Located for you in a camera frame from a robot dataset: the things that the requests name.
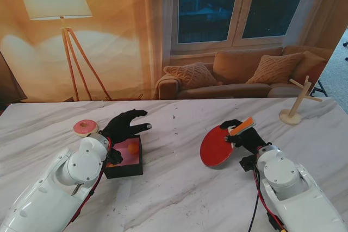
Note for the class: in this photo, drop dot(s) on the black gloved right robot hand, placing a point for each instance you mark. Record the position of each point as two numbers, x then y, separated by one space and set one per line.
250 138

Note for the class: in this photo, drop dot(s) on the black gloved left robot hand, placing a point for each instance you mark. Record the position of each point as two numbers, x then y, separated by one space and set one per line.
122 128

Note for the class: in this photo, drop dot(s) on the red and black ping pong bat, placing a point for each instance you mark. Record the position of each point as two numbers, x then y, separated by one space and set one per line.
214 147

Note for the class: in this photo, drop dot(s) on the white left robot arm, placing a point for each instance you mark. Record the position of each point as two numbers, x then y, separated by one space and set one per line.
65 183

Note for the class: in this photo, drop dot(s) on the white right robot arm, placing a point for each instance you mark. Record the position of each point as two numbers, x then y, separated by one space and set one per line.
288 185

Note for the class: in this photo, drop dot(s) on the black storage box pink inside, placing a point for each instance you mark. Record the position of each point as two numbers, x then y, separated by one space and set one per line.
127 169

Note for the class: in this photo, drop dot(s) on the pink frosted toy donut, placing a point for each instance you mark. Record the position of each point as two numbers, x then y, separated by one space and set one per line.
81 130

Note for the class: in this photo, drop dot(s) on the wooden mug tree stand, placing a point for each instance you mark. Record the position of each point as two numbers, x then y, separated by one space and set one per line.
295 107

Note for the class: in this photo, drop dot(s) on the black tripod legs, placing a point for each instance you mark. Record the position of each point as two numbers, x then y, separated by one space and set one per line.
320 86

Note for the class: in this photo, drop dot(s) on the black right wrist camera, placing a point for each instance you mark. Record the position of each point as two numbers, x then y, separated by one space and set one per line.
247 162

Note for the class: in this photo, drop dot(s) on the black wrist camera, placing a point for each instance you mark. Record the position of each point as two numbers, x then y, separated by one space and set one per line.
115 157
247 162

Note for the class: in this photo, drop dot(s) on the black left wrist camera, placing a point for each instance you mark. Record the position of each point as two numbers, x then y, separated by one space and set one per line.
115 157

